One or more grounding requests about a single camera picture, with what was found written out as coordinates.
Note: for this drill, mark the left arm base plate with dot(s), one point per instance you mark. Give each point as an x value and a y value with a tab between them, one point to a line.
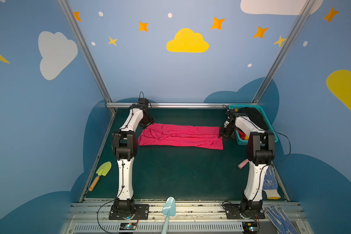
140	211

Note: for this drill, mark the green circuit board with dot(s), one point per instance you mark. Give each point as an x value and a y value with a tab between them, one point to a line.
250	228
127	227

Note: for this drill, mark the aluminium frame left post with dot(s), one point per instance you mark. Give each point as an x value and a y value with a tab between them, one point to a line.
73	23

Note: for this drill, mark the black t-shirt in basket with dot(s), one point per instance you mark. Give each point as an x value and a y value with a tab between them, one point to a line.
255	116

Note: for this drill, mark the aluminium frame back bar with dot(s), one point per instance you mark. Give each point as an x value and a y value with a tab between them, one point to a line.
172	105

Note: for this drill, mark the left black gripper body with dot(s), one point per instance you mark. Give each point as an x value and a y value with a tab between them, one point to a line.
147	121

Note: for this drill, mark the blue dotted glove on table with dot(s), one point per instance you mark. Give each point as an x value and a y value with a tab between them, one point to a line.
270	184

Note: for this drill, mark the blue dotted glove on rail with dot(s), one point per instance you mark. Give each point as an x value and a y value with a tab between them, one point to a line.
280	220

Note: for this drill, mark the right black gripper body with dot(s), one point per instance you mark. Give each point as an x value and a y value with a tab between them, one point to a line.
224	132

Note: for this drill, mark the left green circuit board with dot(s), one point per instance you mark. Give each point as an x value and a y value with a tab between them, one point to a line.
127	227

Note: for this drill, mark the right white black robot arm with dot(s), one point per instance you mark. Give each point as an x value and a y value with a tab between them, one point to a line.
260	153

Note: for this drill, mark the magenta pink t-shirt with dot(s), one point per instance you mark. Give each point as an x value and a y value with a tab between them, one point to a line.
181	136

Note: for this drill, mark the right green circuit board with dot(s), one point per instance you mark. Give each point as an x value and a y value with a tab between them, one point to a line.
250	228

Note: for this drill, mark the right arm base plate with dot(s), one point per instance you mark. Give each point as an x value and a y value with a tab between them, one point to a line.
234	211

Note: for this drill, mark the green toy spatula wooden handle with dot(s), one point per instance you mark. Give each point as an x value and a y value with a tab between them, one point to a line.
101	171

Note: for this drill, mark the red t-shirt in basket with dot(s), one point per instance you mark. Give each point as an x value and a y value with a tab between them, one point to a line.
242	135

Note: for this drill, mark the aluminium frame post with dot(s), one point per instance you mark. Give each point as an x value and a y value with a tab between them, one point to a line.
285	48
73	23

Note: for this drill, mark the light blue toy shovel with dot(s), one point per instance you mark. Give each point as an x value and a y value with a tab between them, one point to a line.
169	210

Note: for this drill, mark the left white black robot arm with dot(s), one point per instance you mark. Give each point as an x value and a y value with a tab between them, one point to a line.
125	146

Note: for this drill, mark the aluminium frame right post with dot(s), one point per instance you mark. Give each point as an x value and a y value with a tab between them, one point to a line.
285	48

